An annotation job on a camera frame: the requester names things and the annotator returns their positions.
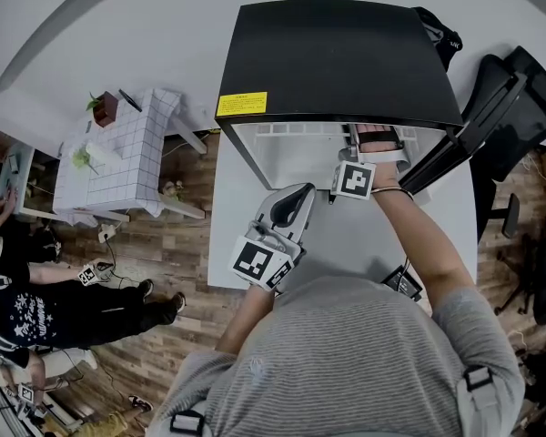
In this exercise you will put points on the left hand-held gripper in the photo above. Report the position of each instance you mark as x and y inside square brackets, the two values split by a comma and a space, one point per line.
[255, 260]

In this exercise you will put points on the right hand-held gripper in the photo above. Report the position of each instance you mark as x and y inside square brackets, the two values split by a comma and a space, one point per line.
[355, 180]

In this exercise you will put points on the white wire fridge shelf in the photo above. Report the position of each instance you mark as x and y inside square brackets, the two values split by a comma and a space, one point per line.
[296, 134]

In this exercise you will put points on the person's left forearm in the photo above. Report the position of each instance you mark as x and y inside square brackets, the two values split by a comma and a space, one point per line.
[250, 317]

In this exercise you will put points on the person's right forearm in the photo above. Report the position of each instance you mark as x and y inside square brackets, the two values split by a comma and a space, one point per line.
[427, 253]

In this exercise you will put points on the black shoulder bag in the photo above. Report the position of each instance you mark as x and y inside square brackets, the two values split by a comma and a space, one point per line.
[443, 39]

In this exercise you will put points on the black mini fridge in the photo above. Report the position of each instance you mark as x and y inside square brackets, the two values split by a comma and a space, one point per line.
[336, 53]

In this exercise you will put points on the person's right hand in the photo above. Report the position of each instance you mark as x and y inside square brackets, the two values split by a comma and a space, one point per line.
[373, 129]

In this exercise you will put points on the black box device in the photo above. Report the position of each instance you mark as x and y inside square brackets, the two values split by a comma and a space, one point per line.
[402, 282]

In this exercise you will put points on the small beige ornament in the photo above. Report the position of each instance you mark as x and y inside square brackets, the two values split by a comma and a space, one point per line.
[172, 190]

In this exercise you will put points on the yellow warning label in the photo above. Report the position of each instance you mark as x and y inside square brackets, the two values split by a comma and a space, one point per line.
[242, 104]

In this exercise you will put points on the grey striped sweater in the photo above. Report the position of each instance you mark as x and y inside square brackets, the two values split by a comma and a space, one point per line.
[346, 358]

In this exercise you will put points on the white checked tablecloth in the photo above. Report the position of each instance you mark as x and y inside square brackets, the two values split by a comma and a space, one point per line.
[118, 166]

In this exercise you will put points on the black office chair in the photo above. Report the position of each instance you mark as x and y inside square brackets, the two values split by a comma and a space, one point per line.
[523, 125]

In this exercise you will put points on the white power adapter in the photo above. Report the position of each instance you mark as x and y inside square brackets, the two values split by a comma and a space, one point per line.
[107, 234]

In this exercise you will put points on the white flower bouquet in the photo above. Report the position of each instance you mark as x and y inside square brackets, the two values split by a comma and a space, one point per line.
[88, 157]

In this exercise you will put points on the potted plant brown pot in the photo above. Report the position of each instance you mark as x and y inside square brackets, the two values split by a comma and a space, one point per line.
[104, 109]

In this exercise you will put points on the light blue small table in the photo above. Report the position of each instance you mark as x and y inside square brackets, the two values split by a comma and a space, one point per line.
[16, 171]

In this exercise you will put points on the black picture frame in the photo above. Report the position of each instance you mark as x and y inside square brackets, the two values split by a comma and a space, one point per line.
[130, 100]

